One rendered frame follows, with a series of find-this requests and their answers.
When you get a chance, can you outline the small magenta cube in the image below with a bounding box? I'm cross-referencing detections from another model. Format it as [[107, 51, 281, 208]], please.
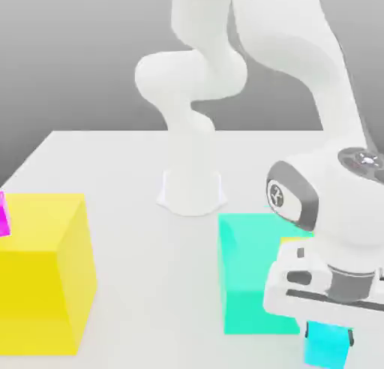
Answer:
[[0, 190, 12, 238]]

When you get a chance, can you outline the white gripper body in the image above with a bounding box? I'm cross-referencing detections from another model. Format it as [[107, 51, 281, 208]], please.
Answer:
[[262, 266, 384, 332]]

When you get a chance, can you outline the large turquoise box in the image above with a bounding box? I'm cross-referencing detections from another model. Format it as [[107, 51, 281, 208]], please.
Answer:
[[217, 212, 315, 336]]

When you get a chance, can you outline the small cyan cube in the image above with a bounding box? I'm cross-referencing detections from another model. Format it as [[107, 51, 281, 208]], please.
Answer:
[[304, 320, 354, 369]]

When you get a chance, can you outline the large yellow box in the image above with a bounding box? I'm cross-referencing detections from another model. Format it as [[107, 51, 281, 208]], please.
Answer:
[[0, 193, 98, 357]]

